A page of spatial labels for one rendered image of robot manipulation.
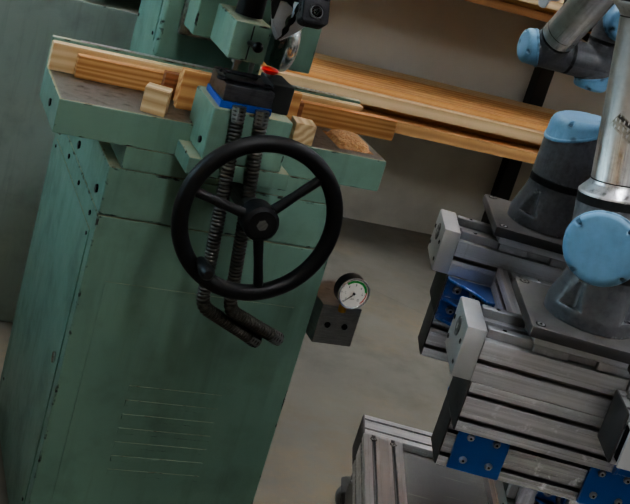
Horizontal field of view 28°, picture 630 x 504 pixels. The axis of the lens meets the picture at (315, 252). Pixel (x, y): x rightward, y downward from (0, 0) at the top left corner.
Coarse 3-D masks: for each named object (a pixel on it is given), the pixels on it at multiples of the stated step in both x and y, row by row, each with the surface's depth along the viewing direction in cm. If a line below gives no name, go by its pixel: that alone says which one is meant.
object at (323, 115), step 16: (80, 64) 217; (96, 64) 218; (112, 64) 219; (128, 64) 221; (96, 80) 219; (112, 80) 220; (128, 80) 221; (144, 80) 222; (160, 80) 223; (304, 112) 234; (320, 112) 235; (336, 112) 236; (352, 112) 237; (336, 128) 237; (352, 128) 238; (368, 128) 239; (384, 128) 240
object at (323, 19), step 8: (304, 0) 195; (312, 0) 195; (320, 0) 196; (328, 0) 196; (304, 8) 195; (312, 8) 195; (320, 8) 196; (328, 8) 196; (304, 16) 195; (312, 16) 195; (320, 16) 195; (328, 16) 196; (304, 24) 196; (312, 24) 195; (320, 24) 196
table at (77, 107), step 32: (64, 96) 205; (96, 96) 210; (128, 96) 216; (64, 128) 205; (96, 128) 207; (128, 128) 208; (160, 128) 210; (320, 128) 234; (192, 160) 204; (288, 160) 219; (352, 160) 223; (384, 160) 226
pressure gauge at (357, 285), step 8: (344, 280) 226; (352, 280) 226; (360, 280) 226; (336, 288) 227; (344, 288) 226; (352, 288) 227; (360, 288) 227; (368, 288) 227; (336, 296) 228; (344, 296) 227; (352, 296) 227; (360, 296) 228; (368, 296) 228; (344, 304) 228; (352, 304) 228; (360, 304) 228; (344, 312) 231
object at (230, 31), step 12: (228, 12) 224; (216, 24) 230; (228, 24) 222; (240, 24) 219; (252, 24) 220; (264, 24) 222; (216, 36) 228; (228, 36) 221; (240, 36) 220; (252, 36) 220; (264, 36) 221; (228, 48) 220; (240, 48) 221; (264, 48) 222; (240, 60) 226; (252, 60) 222
